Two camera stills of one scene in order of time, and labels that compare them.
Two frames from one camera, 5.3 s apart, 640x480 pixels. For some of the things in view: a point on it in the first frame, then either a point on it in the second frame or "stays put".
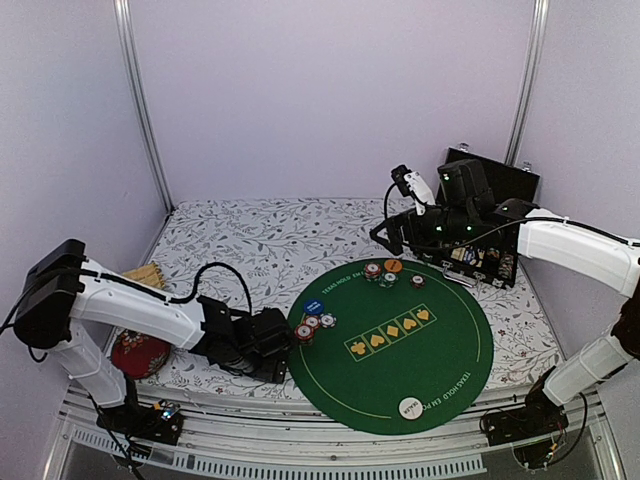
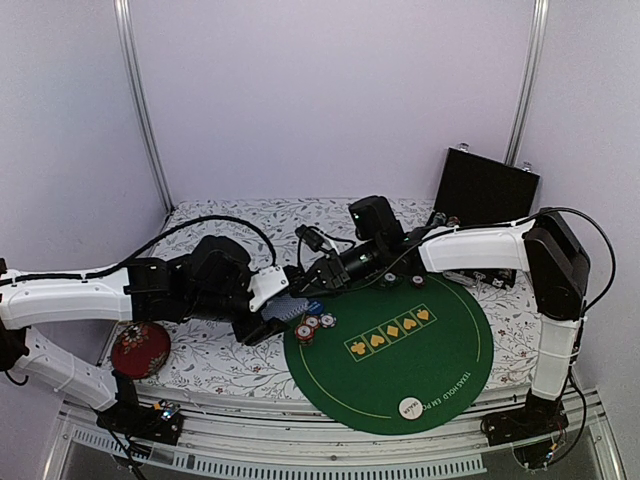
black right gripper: x=394 y=224 -> x=331 y=273
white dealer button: x=410 y=408 stays put
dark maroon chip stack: x=417 y=281 stays put
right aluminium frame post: x=531 y=79 stays put
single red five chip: x=312 y=321 stays put
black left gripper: x=276 y=368 -> x=265 y=330
